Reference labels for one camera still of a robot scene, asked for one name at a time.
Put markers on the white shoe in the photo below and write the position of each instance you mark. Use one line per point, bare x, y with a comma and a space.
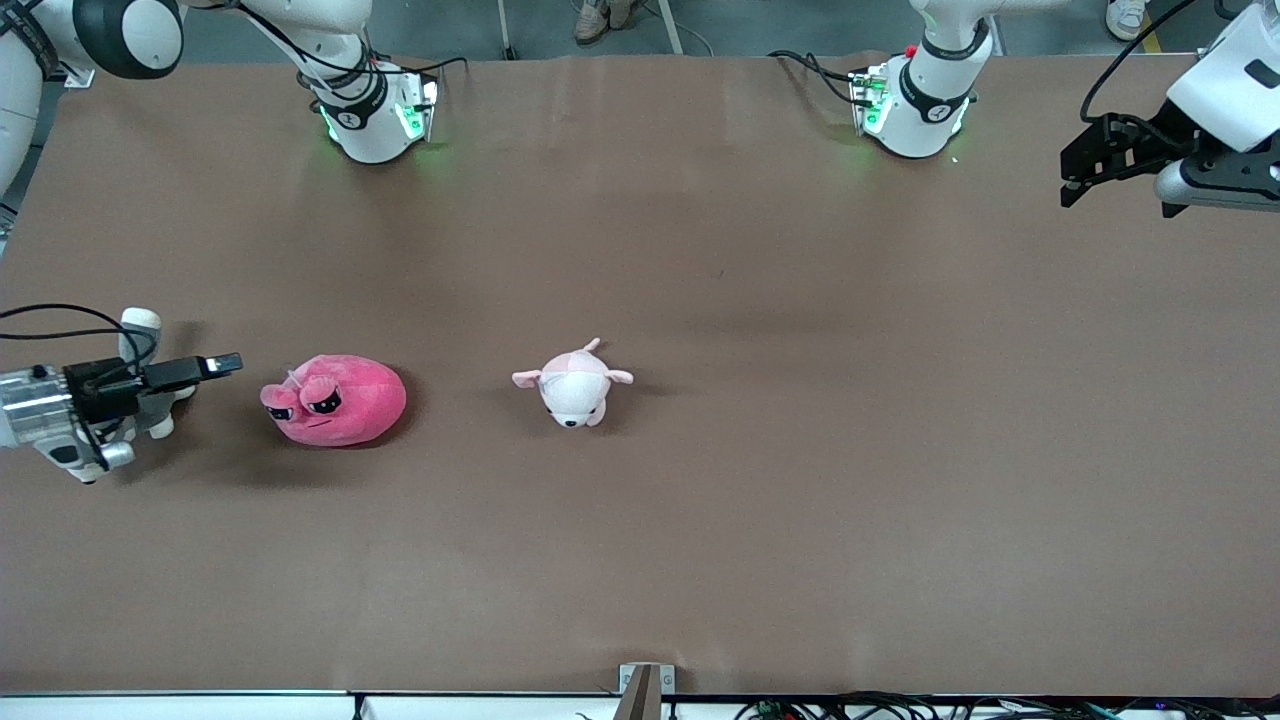
1126, 18

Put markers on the light pink pig plush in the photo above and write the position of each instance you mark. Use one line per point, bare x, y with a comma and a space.
572, 390

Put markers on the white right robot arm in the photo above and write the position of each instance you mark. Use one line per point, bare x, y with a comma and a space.
350, 120

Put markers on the metal table edge bracket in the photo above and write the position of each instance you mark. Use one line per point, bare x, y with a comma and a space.
665, 678

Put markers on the round dark pink plush toy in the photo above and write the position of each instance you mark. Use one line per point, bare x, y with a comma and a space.
340, 405

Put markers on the brown camera post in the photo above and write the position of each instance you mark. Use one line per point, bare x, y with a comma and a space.
640, 700

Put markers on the grey stand leg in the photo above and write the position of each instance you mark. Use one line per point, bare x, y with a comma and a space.
670, 30
507, 35

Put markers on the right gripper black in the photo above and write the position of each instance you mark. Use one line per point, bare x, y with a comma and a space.
98, 397

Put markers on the aluminium frame profile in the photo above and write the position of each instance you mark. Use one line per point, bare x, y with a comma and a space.
82, 80

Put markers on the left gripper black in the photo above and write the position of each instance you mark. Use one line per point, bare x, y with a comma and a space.
1142, 142

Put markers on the grey white husky plush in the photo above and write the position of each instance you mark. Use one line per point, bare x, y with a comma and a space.
140, 320

